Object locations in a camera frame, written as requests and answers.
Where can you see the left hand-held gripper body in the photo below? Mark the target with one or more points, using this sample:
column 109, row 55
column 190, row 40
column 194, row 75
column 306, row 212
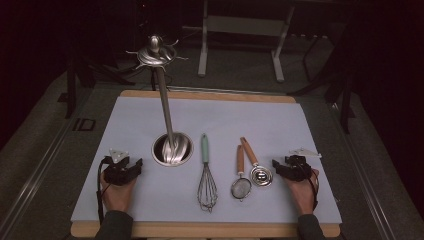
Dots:
column 116, row 173

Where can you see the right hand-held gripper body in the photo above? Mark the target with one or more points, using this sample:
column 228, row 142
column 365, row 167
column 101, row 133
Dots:
column 298, row 170

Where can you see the steel utensil rack stand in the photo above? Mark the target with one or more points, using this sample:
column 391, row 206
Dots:
column 165, row 110

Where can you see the person's left hand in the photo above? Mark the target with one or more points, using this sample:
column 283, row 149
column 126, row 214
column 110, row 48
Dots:
column 116, row 196

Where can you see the person's right hand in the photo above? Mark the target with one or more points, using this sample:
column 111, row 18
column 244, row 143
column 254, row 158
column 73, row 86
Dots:
column 301, row 195

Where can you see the pale grey table mat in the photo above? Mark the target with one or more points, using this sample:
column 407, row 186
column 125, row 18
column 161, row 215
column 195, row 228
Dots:
column 233, row 120

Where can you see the dark metal stand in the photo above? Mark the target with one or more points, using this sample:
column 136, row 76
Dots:
column 345, row 106
column 70, row 96

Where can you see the black floor bracket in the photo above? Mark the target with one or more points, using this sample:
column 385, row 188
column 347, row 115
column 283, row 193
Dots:
column 84, row 124

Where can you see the white metal stand frame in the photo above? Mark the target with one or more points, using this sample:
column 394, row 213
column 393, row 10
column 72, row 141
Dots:
column 245, row 26

